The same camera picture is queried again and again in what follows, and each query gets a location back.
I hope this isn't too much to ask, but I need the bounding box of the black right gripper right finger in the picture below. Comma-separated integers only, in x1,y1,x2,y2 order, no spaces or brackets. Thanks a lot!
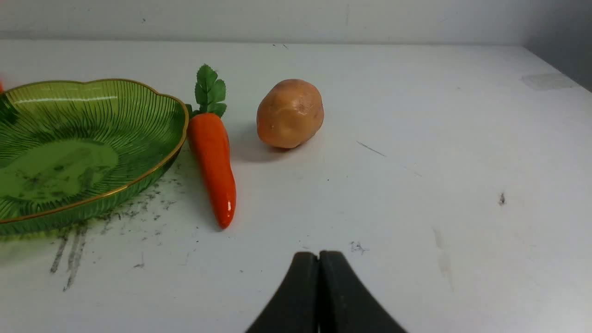
318,251,406,333

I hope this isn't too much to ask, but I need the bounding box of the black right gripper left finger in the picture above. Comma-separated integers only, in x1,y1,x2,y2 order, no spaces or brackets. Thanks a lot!
247,252,319,333

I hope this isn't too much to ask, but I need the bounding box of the brown toy potato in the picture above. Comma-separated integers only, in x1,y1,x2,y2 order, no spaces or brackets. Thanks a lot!
256,79,324,149

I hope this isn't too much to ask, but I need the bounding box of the long orange toy carrot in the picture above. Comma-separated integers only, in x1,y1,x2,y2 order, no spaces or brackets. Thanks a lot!
187,64,237,229

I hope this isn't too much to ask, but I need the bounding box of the green ribbed glass plate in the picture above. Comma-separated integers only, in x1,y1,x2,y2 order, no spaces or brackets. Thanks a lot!
0,79,190,238

